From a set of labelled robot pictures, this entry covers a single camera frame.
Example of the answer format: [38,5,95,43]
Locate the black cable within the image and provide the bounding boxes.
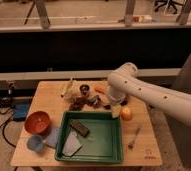
[0,87,17,149]

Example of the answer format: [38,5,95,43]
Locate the blue power box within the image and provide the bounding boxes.
[13,103,30,121]

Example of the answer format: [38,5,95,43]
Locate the orange plastic bowl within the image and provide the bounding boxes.
[24,111,51,135]

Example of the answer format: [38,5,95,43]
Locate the green plastic tray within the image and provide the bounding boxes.
[55,111,123,163]

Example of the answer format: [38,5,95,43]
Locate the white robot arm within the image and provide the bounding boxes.
[107,62,191,127]

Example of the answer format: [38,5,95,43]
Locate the light blue cloth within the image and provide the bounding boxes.
[44,127,60,148]

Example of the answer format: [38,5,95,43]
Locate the purple plastic bowl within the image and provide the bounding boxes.
[121,95,130,105]

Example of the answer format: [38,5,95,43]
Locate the blue plastic cup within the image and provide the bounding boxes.
[27,135,44,153]

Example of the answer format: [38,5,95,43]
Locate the office chair base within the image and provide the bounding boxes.
[154,0,184,14]

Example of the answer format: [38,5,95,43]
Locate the dark brown rectangular block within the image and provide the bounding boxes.
[70,120,90,137]

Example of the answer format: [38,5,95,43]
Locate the orange round fruit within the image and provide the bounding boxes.
[120,107,133,121]

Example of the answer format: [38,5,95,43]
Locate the orange carrot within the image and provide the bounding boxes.
[94,87,107,95]

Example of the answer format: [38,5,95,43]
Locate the dark brown toy item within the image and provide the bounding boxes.
[69,97,86,111]

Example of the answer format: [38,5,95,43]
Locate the small dark metal cup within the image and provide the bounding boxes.
[80,84,90,96]

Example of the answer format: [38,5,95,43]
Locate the dark eggplant toy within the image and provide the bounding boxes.
[103,104,111,110]

